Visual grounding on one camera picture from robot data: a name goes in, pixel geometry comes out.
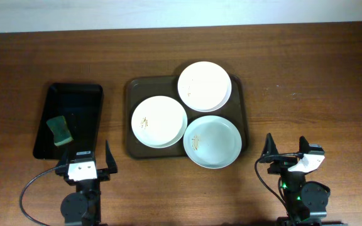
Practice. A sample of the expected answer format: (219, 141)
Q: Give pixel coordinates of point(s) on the pale blue plate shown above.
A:
(212, 142)

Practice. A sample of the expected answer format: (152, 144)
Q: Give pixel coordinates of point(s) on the black rectangular tray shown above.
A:
(80, 105)

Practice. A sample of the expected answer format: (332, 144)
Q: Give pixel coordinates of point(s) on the green yellow sponge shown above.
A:
(60, 131)

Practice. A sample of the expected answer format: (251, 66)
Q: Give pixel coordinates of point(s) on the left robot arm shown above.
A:
(83, 207)

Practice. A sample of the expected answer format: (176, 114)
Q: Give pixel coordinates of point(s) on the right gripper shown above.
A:
(281, 160)

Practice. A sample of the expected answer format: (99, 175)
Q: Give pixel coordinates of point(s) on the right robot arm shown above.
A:
(305, 201)

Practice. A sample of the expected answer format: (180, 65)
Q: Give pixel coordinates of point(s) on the white plate top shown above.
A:
(204, 86)

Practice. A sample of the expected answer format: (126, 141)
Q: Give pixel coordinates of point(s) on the white plate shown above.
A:
(204, 86)
(159, 121)

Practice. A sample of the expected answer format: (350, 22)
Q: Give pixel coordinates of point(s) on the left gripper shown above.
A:
(104, 171)

